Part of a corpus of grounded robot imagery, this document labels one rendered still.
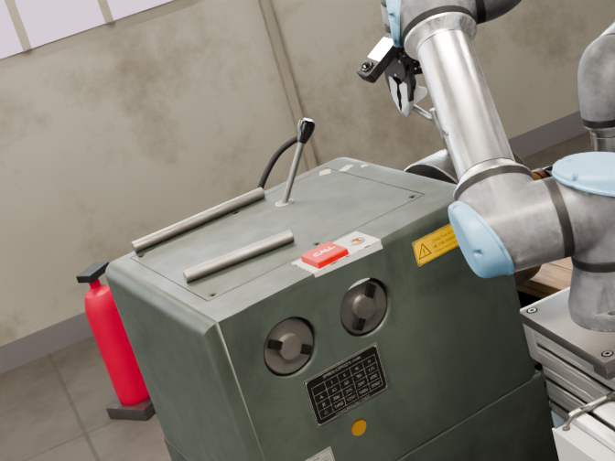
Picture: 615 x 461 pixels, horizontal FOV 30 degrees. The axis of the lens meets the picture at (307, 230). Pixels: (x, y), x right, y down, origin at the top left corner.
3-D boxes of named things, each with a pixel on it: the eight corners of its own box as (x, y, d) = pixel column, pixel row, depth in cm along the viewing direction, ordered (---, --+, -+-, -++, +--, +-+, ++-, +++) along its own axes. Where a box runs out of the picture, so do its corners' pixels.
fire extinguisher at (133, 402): (167, 380, 451) (119, 247, 430) (178, 408, 427) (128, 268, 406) (106, 404, 446) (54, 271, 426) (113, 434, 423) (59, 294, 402)
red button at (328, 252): (320, 273, 186) (318, 262, 185) (302, 265, 191) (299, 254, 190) (350, 258, 188) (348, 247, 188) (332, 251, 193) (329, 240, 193)
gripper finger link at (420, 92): (433, 112, 244) (428, 73, 239) (411, 123, 241) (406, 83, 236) (424, 108, 246) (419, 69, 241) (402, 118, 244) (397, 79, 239)
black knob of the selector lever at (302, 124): (305, 147, 215) (297, 123, 213) (296, 144, 217) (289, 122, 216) (322, 139, 216) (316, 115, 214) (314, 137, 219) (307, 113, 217)
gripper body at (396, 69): (437, 71, 239) (432, 17, 233) (404, 86, 236) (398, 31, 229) (415, 61, 245) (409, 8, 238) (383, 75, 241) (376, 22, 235)
